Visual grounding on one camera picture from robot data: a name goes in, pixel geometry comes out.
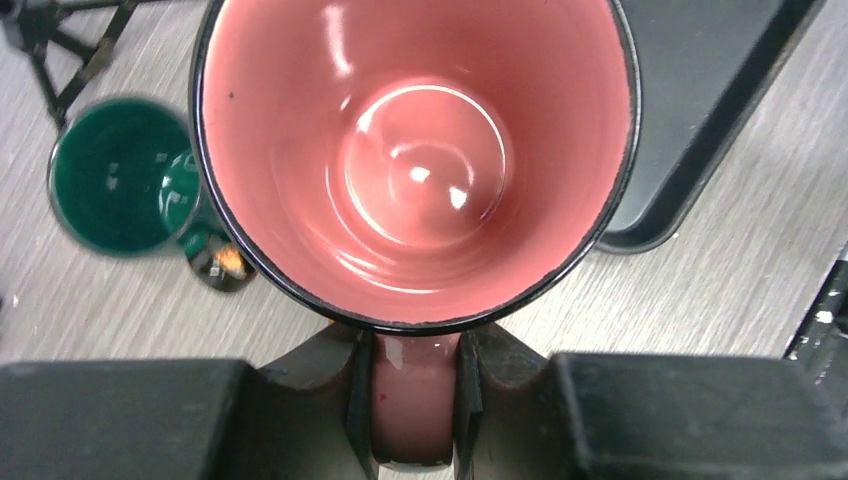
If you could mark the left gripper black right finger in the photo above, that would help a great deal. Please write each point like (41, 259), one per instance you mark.
(623, 416)

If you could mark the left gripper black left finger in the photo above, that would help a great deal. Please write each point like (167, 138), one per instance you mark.
(302, 416)

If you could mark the pink mug maroon inside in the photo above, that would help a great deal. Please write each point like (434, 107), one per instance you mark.
(415, 168)

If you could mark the dark green mug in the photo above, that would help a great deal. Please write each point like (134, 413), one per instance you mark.
(123, 182)

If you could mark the black plastic tray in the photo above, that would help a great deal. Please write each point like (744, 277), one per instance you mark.
(705, 66)

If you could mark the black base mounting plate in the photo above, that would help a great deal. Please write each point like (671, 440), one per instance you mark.
(819, 345)

